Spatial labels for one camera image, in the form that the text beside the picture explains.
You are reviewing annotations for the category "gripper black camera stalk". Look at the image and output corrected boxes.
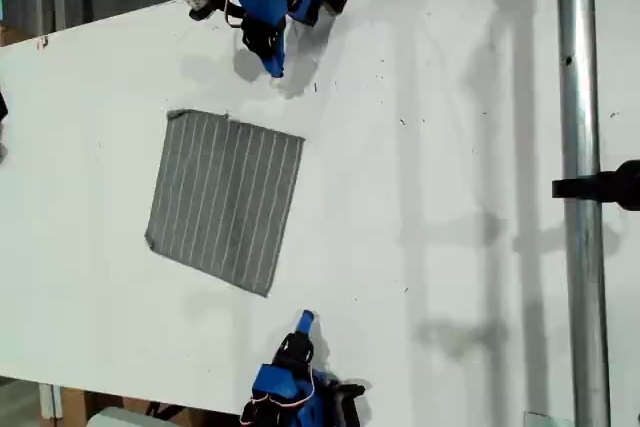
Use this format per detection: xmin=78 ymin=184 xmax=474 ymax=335
xmin=188 ymin=0 xmax=236 ymax=23

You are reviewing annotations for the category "black post clamp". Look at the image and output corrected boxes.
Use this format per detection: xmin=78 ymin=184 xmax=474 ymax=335
xmin=551 ymin=159 xmax=640 ymax=212

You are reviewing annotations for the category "white table leg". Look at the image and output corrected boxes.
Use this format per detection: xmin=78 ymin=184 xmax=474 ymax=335
xmin=38 ymin=382 xmax=64 ymax=421

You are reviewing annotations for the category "white box under table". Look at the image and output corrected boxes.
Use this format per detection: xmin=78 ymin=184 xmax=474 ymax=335
xmin=87 ymin=405 xmax=199 ymax=427

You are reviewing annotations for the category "grey white-striped towel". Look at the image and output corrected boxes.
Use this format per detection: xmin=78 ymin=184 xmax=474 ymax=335
xmin=144 ymin=107 xmax=307 ymax=299

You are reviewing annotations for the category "steel post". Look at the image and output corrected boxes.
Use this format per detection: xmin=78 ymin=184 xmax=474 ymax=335
xmin=554 ymin=0 xmax=614 ymax=427

